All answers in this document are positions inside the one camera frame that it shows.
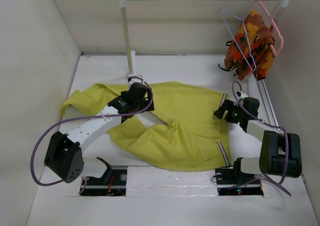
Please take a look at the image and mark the yellow-green trousers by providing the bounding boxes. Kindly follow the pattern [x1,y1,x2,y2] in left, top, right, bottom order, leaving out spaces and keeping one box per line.
[59,80,231,173]

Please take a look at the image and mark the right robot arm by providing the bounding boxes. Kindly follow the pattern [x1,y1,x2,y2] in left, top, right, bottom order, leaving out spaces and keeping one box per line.
[213,97,302,183]

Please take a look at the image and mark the pink plastic hanger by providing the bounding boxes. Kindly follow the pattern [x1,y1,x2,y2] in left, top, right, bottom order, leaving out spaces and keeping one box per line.
[252,1,284,57]

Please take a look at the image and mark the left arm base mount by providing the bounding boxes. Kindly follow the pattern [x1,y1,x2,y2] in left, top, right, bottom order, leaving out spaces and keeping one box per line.
[79,166,128,196]

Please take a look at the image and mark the orange camouflage garment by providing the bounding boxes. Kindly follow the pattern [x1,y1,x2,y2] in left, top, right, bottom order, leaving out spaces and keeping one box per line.
[223,10,275,81]

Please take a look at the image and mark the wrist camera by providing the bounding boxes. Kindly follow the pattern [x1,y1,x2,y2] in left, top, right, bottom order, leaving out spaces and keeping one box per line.
[128,76,144,87]
[236,91,248,101]

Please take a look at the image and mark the blue wire hanger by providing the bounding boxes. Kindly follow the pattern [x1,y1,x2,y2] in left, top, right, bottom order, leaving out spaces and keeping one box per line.
[219,0,258,72]

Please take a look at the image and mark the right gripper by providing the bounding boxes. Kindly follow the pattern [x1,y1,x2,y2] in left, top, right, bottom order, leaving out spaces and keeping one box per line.
[213,99,245,123]

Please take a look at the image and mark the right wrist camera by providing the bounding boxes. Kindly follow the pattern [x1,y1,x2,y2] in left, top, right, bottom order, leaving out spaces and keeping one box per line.
[236,91,248,101]

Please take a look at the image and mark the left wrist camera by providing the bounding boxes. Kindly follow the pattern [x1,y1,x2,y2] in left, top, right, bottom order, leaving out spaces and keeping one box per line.
[128,76,144,87]

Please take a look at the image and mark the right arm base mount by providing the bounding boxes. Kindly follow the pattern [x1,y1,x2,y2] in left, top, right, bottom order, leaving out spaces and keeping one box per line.
[211,167,264,196]

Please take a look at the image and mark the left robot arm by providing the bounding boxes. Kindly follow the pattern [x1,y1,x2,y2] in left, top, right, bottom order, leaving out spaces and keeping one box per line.
[44,82,154,184]

